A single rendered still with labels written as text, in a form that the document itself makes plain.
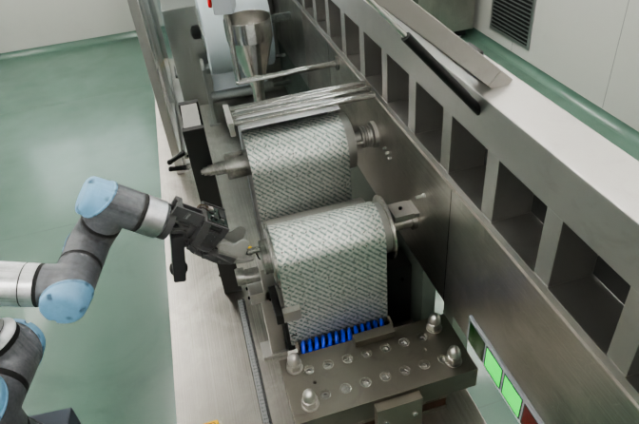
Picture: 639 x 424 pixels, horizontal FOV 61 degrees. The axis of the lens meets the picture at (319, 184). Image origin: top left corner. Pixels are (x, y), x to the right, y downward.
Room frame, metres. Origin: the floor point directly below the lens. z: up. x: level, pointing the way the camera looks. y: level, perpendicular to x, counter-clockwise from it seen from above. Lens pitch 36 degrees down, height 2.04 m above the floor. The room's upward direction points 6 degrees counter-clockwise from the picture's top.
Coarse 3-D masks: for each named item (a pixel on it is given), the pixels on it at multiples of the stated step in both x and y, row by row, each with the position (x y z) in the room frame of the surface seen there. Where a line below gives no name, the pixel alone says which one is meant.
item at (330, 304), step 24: (384, 264) 0.85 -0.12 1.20; (288, 288) 0.81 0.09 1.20; (312, 288) 0.82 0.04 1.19; (336, 288) 0.83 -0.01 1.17; (360, 288) 0.84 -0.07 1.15; (384, 288) 0.85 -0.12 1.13; (312, 312) 0.82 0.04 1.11; (336, 312) 0.83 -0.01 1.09; (360, 312) 0.84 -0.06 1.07; (384, 312) 0.85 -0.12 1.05; (312, 336) 0.82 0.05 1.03
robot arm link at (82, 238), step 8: (80, 224) 0.79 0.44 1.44; (72, 232) 0.80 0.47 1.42; (80, 232) 0.78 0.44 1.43; (88, 232) 0.78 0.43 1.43; (72, 240) 0.77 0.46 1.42; (80, 240) 0.77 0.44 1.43; (88, 240) 0.77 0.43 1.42; (96, 240) 0.77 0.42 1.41; (104, 240) 0.78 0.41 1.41; (112, 240) 0.79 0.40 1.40; (64, 248) 0.76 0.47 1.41; (72, 248) 0.74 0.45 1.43; (80, 248) 0.74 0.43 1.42; (88, 248) 0.75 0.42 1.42; (96, 248) 0.76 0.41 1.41; (104, 248) 0.77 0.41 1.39; (96, 256) 0.74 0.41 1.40; (104, 256) 0.76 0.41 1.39
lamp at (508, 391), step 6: (504, 378) 0.55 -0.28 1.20; (504, 384) 0.55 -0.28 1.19; (510, 384) 0.53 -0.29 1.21; (504, 390) 0.54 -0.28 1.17; (510, 390) 0.53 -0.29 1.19; (510, 396) 0.53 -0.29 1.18; (516, 396) 0.51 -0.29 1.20; (510, 402) 0.52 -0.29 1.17; (516, 402) 0.51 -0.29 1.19; (516, 408) 0.51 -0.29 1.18; (516, 414) 0.50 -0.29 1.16
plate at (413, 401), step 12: (408, 396) 0.65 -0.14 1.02; (420, 396) 0.64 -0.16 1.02; (384, 408) 0.63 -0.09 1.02; (396, 408) 0.63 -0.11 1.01; (408, 408) 0.63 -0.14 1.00; (420, 408) 0.64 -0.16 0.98; (384, 420) 0.62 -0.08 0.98; (396, 420) 0.63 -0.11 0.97; (408, 420) 0.63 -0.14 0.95; (420, 420) 0.64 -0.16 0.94
